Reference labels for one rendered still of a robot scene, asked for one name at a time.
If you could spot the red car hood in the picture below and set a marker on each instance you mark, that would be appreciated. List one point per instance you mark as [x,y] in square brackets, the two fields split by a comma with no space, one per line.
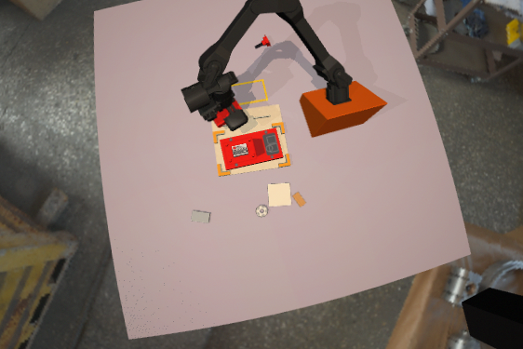
[220,115]

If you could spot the small orange flat bar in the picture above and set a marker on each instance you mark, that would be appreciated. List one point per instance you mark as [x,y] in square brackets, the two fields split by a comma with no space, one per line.
[299,199]

